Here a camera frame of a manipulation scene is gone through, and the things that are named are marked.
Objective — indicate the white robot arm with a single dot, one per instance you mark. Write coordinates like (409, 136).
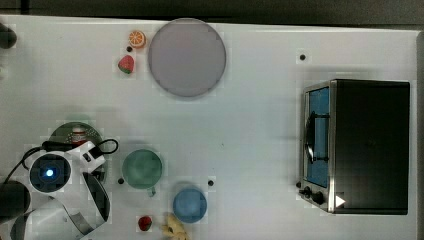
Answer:
(55, 198)

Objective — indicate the green strainer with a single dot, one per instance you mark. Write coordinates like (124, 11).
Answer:
(63, 132)

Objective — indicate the grey round plate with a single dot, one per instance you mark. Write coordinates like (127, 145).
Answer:
(187, 57)

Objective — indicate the green cup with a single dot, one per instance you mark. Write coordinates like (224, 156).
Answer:
(142, 169)

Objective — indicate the blue cup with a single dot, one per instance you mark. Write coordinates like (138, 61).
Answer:
(189, 205)

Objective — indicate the pink strawberry toy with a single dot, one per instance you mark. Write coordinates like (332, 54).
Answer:
(126, 64)

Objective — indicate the orange slice toy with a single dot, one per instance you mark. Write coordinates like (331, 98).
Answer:
(137, 39)

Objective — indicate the beige plush toy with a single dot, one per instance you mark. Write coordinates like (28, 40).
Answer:
(174, 229)

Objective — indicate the red strawberry toy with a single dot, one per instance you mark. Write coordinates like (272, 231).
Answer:
(144, 223)

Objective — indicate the black toaster oven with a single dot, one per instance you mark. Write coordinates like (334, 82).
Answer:
(356, 146)

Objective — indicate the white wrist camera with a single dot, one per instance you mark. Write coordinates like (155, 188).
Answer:
(88, 156)

